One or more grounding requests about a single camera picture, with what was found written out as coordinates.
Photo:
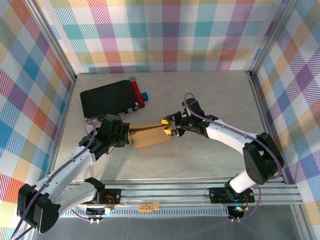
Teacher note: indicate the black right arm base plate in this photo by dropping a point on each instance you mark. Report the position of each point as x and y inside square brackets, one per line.
[217, 195]

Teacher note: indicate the black left controller board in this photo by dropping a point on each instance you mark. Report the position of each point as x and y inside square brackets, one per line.
[96, 212]

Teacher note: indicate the small orange circuit board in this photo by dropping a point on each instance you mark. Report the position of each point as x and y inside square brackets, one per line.
[146, 207]

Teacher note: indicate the black right controller board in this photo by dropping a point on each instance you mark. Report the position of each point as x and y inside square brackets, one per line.
[236, 211]

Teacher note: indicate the aluminium corner post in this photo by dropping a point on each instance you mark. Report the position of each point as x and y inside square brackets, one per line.
[52, 38]
[272, 37]

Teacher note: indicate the small blue block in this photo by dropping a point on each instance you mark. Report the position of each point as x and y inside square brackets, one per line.
[144, 96]

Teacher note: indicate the black flat case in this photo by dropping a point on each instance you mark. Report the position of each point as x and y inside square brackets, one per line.
[105, 100]

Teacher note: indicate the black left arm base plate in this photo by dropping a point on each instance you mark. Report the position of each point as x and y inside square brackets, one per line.
[113, 196]

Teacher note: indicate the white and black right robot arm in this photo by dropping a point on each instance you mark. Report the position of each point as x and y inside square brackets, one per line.
[225, 135]

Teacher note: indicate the aluminium side rail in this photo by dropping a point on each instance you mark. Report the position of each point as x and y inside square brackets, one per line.
[262, 107]
[67, 112]

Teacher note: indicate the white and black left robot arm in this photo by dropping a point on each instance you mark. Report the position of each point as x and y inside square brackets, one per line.
[67, 170]

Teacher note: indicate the brown cardboard paper box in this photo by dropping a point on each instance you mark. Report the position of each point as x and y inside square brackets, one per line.
[150, 137]

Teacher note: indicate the small pale wooden block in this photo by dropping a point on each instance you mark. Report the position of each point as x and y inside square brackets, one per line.
[156, 205]

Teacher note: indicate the aluminium frame rails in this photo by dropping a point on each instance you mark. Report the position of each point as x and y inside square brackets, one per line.
[162, 193]

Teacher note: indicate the black controller board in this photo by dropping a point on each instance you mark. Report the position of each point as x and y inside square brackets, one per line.
[236, 211]
[96, 212]

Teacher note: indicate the red cylinder with grey cap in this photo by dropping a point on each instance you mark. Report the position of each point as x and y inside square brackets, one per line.
[137, 93]

